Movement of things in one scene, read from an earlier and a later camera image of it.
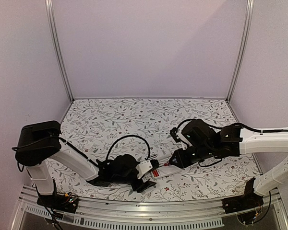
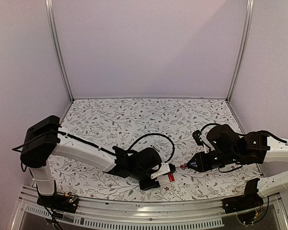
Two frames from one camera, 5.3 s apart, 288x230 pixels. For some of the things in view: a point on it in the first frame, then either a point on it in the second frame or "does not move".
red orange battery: (155, 173) -> (171, 177)
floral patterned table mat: (104, 129) does not move
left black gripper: (141, 185) -> (151, 185)
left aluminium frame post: (49, 12) does not move
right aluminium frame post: (250, 8) does not move
